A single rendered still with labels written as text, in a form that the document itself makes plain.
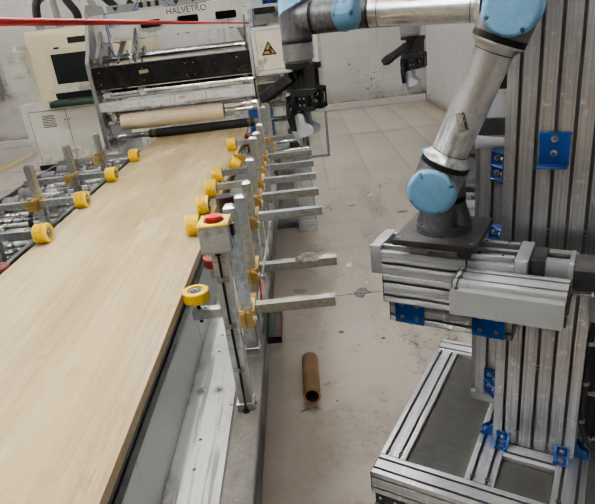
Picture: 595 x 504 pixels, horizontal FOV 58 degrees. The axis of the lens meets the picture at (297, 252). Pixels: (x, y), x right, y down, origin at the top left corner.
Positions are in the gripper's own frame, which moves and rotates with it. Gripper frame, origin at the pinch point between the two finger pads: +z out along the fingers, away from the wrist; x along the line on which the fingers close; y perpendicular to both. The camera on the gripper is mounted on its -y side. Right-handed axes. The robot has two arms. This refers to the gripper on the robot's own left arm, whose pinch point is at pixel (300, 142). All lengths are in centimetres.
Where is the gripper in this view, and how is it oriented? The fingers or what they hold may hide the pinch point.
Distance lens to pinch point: 145.0
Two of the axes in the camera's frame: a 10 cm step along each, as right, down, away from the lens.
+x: 4.9, -3.9, 7.8
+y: 8.6, 1.1, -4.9
